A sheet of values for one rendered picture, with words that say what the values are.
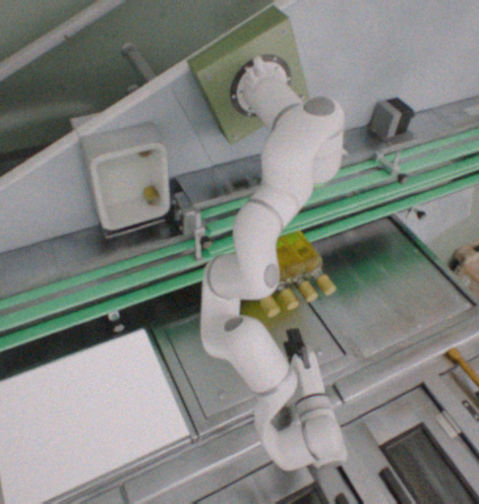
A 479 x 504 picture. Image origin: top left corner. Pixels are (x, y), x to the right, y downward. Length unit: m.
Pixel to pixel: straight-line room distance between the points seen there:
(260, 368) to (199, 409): 0.39
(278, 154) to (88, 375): 0.75
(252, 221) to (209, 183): 0.48
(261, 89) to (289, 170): 0.32
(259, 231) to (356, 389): 0.61
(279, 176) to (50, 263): 0.66
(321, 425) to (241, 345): 0.24
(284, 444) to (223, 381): 0.32
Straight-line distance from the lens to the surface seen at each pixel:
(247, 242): 0.81
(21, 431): 1.27
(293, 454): 0.99
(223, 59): 1.12
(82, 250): 1.29
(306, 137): 0.87
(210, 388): 1.25
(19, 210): 1.26
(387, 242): 1.69
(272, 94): 1.09
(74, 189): 1.25
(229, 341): 0.84
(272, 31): 1.15
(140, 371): 1.27
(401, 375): 1.38
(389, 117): 1.54
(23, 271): 1.28
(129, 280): 1.23
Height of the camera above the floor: 1.70
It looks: 35 degrees down
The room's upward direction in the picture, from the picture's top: 147 degrees clockwise
